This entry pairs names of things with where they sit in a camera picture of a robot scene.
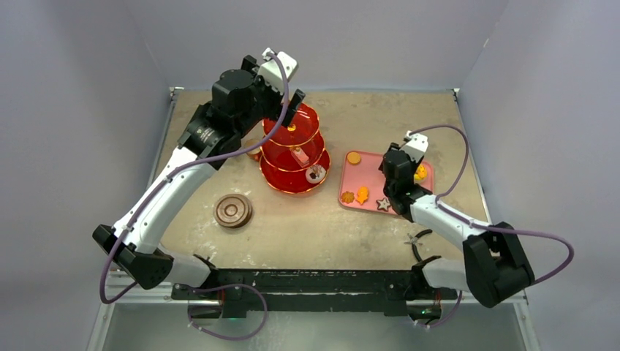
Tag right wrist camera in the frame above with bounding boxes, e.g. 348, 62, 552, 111
400, 131, 429, 162

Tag white star cookie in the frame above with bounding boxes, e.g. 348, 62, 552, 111
376, 197, 391, 212

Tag pink cake slice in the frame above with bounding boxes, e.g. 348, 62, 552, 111
290, 146, 310, 167

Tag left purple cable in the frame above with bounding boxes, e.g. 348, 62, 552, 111
99, 51, 269, 341

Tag orange fish cookie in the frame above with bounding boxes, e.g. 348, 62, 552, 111
355, 186, 369, 205

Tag orange flower cookie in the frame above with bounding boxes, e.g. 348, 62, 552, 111
340, 192, 355, 204

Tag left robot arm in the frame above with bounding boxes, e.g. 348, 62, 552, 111
93, 49, 305, 299

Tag yellow frosted donut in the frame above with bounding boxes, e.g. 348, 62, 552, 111
414, 164, 428, 183

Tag black handled pliers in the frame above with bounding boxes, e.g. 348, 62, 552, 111
404, 229, 433, 263

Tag round orange cookie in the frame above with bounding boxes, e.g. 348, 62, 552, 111
346, 151, 362, 165

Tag pink serving tray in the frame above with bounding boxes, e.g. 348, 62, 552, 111
339, 151, 436, 221

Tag black base frame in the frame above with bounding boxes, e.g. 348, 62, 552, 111
171, 268, 458, 318

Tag small brown cup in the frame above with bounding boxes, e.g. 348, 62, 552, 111
243, 138, 262, 162

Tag red three-tier cake stand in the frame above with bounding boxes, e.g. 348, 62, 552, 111
260, 103, 331, 194

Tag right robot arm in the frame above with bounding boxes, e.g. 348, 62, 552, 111
379, 143, 536, 308

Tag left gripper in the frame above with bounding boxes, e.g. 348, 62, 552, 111
235, 56, 303, 137

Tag aluminium rail frame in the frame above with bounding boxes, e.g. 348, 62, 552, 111
99, 87, 529, 306

